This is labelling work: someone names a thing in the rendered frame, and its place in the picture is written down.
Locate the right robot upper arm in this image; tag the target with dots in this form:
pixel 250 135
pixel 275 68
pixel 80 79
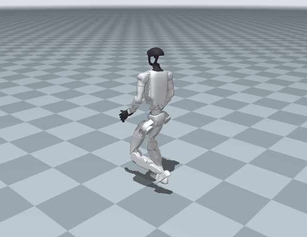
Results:
pixel 171 91

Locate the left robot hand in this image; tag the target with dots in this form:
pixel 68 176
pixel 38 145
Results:
pixel 124 115

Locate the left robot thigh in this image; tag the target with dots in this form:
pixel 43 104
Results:
pixel 144 128

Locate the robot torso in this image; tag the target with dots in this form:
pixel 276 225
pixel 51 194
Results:
pixel 155 93

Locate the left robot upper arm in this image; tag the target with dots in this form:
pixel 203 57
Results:
pixel 142 79

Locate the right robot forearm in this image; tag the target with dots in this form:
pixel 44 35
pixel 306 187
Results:
pixel 166 102

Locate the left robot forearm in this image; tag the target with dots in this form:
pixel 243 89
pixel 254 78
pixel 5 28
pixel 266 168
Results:
pixel 133 106

